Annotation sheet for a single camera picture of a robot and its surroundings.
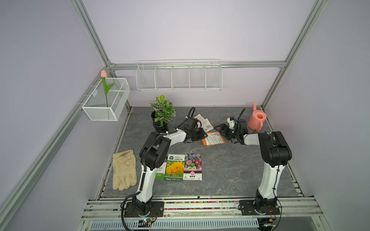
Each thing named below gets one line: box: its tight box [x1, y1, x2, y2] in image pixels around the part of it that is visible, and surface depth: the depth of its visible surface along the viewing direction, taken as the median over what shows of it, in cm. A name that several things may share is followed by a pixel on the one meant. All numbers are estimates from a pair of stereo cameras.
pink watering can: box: [247, 102, 267, 132], surface depth 101 cm
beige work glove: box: [112, 149, 137, 192], surface depth 88 cm
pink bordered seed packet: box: [183, 153, 203, 181], surface depth 90 cm
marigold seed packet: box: [163, 154, 186, 182], surface depth 89 cm
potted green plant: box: [149, 94, 177, 133], surface depth 88 cm
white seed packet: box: [193, 113, 214, 133], surface depth 111 cm
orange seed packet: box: [201, 131, 226, 147], surface depth 101 cm
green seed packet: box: [155, 161, 167, 180], surface depth 88 cm
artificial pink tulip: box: [101, 69, 115, 108], surface depth 85 cm
